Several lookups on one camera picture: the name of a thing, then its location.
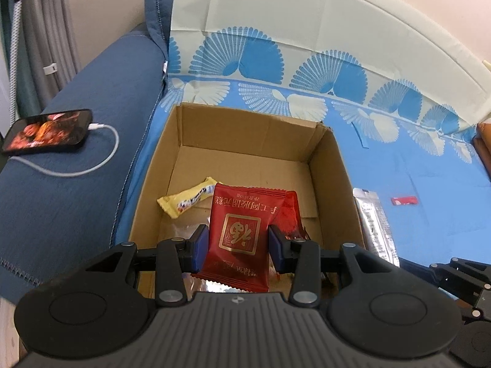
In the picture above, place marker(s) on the long red stick packet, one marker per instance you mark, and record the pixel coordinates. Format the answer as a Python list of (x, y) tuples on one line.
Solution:
[(406, 201)]

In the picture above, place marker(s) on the grey curtain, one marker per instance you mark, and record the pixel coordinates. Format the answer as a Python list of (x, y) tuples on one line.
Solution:
[(46, 27)]

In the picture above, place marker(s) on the brown cardboard box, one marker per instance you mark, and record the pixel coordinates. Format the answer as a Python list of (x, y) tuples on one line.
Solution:
[(238, 134)]

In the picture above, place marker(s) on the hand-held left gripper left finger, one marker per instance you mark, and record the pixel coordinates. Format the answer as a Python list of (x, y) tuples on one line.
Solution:
[(201, 247)]

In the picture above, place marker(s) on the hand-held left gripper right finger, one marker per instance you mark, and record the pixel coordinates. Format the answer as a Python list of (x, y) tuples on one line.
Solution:
[(276, 249)]

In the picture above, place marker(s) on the blue fan-print bedsheet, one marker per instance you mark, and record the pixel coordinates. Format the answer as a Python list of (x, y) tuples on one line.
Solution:
[(422, 218)]

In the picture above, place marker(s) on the bright red small packet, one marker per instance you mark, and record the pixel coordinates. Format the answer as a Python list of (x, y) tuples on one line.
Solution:
[(293, 211)]

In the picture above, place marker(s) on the dark orange cushion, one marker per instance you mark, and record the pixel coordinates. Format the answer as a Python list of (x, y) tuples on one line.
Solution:
[(483, 157)]

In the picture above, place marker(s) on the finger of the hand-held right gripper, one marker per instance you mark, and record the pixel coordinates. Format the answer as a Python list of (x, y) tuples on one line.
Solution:
[(464, 280)]

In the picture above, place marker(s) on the white plastic clip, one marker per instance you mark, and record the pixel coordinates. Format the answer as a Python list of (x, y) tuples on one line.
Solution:
[(50, 68)]

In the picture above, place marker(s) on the blue fabric sofa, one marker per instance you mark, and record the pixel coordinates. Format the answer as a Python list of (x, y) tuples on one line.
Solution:
[(76, 199)]

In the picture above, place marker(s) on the black smartphone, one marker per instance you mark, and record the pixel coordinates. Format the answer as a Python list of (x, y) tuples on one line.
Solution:
[(46, 130)]

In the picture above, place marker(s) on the silver foil packet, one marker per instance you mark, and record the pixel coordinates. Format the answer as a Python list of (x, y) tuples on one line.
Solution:
[(374, 222)]

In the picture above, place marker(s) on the yellow snack packet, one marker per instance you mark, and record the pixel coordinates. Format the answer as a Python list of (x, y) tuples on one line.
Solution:
[(184, 201)]

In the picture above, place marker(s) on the dark red square packet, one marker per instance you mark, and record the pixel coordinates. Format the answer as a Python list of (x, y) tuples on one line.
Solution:
[(238, 222)]

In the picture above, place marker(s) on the light orange cushion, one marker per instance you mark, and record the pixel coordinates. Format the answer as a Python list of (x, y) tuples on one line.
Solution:
[(485, 130)]

